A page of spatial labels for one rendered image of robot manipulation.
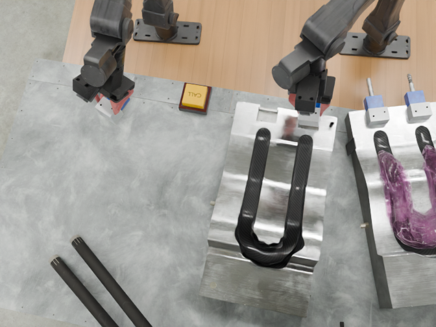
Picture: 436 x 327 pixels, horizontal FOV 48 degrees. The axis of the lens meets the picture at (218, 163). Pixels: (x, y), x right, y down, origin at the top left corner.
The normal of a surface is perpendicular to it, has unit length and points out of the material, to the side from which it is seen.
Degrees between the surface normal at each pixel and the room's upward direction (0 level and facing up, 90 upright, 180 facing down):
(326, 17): 14
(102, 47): 27
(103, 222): 0
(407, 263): 0
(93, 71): 63
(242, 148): 3
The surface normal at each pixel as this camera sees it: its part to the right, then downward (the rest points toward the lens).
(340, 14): -0.23, -0.12
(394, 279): -0.06, -0.28
